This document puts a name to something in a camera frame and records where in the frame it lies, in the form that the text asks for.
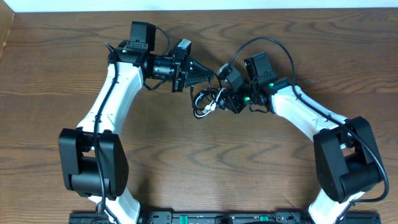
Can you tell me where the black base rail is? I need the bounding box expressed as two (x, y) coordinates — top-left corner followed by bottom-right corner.
(68, 210), (381, 224)

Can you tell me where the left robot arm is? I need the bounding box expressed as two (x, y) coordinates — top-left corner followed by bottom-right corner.
(58, 21), (215, 223)

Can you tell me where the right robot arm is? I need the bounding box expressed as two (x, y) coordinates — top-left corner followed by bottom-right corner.
(218, 54), (389, 223)

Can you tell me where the black USB cable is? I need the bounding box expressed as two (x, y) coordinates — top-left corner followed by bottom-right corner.
(190, 74), (226, 120)

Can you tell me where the white USB cable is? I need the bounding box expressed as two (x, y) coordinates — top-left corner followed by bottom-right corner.
(194, 88), (226, 118)

